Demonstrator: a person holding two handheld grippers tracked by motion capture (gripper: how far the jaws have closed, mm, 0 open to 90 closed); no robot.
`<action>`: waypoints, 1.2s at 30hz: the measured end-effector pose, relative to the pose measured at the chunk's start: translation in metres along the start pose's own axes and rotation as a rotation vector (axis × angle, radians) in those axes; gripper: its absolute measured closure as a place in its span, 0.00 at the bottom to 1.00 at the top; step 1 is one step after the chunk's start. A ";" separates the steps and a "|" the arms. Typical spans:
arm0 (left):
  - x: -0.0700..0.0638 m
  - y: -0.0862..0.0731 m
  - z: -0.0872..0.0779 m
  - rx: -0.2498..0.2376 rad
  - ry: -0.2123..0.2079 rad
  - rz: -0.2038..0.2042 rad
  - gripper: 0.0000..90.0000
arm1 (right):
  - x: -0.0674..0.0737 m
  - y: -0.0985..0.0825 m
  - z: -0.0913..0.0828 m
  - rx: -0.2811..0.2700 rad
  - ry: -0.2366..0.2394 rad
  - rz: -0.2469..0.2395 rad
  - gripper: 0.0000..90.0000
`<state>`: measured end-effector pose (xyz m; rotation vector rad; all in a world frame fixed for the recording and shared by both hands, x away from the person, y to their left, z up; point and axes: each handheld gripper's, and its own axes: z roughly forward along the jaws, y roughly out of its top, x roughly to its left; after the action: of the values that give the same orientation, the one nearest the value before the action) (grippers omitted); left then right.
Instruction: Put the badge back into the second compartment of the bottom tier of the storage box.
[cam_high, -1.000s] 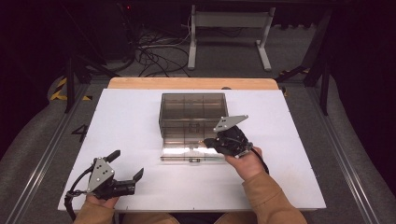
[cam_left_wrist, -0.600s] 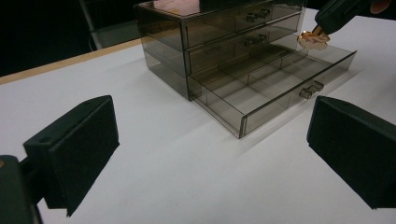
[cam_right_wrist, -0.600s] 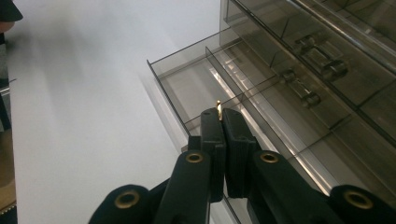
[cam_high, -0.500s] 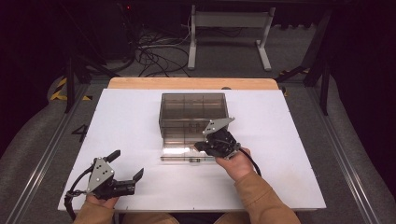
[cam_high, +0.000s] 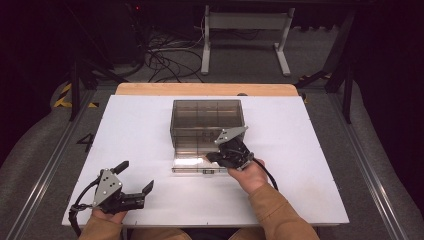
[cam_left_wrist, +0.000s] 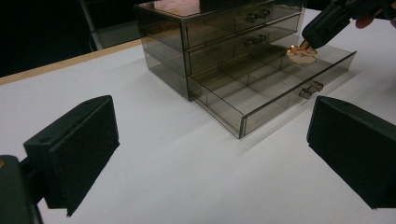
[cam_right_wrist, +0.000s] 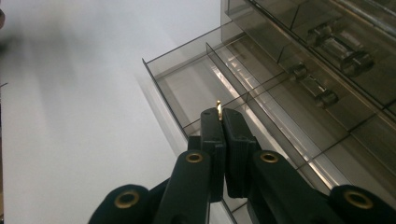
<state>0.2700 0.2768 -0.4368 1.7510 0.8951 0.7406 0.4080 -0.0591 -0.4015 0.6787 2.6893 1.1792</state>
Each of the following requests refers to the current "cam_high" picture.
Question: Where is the smoky acrylic drawer organizer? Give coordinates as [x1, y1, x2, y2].
[169, 99, 247, 160]

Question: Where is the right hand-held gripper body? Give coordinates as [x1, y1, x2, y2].
[214, 125, 255, 172]

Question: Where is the yellow and black floor tape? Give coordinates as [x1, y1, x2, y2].
[53, 83, 100, 109]

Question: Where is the black metal stand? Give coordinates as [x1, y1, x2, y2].
[295, 9, 357, 125]
[66, 43, 129, 123]

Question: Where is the person's right hand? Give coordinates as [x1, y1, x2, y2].
[227, 158, 270, 195]

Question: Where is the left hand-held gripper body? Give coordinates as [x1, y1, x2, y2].
[92, 167, 147, 215]

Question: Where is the person's left hand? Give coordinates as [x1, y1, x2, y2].
[91, 208, 128, 225]

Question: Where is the wooden table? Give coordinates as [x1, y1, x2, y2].
[114, 82, 300, 98]

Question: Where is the person's lap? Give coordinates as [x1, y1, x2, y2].
[128, 227, 258, 240]

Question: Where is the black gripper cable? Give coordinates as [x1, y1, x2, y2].
[67, 178, 101, 238]
[252, 158, 280, 192]

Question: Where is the aluminium floor rail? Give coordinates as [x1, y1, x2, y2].
[328, 92, 410, 240]
[6, 89, 98, 240]

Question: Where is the smoky acrylic drawer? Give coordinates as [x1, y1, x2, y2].
[171, 146, 232, 175]

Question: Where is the grey metal frame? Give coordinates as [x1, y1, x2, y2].
[200, 4, 296, 77]

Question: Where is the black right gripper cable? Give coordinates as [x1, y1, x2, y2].
[252, 158, 280, 192]

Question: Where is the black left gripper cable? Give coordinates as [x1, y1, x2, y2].
[67, 178, 101, 238]

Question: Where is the white table board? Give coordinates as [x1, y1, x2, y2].
[61, 94, 350, 228]

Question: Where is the bundle of floor cables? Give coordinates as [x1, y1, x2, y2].
[143, 29, 205, 84]

